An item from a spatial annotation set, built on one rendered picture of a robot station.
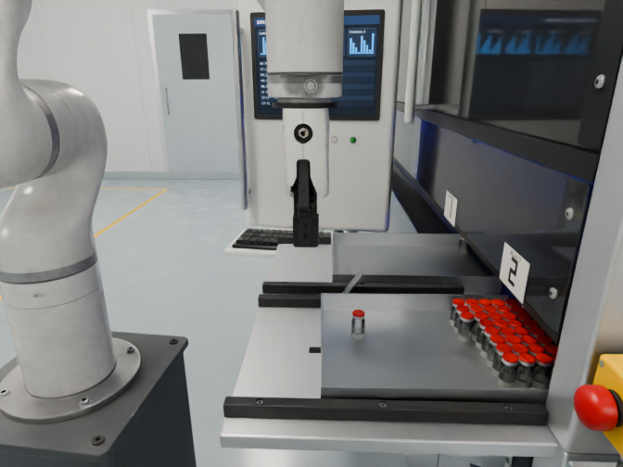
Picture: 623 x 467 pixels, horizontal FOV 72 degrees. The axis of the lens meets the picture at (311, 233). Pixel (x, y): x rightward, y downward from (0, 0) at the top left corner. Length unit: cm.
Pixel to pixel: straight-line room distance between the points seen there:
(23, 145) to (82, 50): 622
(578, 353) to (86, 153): 65
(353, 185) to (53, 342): 102
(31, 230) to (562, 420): 67
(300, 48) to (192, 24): 576
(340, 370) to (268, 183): 92
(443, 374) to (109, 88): 625
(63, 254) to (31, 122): 16
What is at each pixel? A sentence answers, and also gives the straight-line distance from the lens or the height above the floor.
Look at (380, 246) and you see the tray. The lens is 113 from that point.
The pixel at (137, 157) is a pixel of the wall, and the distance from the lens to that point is 659.
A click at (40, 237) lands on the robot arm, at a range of 62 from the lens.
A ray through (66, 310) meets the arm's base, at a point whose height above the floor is 100.
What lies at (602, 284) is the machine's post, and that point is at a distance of 52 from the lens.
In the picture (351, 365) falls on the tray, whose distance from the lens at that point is 67.
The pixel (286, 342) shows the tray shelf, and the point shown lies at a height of 88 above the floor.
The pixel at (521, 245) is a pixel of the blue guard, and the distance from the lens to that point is 67.
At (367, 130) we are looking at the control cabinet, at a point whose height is 114.
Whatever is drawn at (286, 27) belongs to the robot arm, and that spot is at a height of 133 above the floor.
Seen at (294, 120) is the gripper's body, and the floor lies 124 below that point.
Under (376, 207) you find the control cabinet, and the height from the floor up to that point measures 89.
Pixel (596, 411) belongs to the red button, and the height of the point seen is 100.
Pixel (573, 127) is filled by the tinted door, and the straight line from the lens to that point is 59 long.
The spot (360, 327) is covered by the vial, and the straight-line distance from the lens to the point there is 71.
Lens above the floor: 128
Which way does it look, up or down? 19 degrees down
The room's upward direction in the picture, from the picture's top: straight up
